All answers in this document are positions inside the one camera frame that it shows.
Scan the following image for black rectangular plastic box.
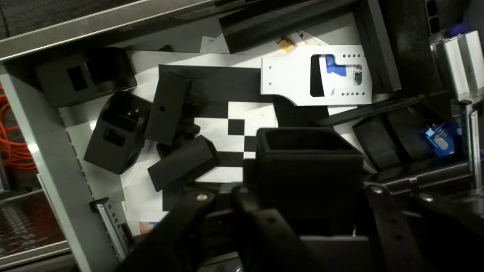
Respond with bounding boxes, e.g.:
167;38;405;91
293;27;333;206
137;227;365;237
249;129;364;234

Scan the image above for open grey metal drawer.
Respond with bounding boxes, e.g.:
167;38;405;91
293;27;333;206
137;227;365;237
0;0;484;272

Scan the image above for white perforated metal bracket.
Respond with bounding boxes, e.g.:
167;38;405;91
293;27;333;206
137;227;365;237
261;45;373;106

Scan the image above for black and white marker board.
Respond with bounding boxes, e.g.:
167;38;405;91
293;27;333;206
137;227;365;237
146;65;279;198

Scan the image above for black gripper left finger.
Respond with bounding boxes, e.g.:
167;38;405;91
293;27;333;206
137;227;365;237
116;189;303;272

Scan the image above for black plastic housing part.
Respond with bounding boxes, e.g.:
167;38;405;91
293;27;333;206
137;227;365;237
85;92;152;174

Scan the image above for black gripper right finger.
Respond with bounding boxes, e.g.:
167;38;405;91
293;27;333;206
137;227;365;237
365;184;484;272

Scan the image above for black plastic piece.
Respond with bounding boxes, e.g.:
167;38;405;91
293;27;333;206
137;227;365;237
149;136;217;190

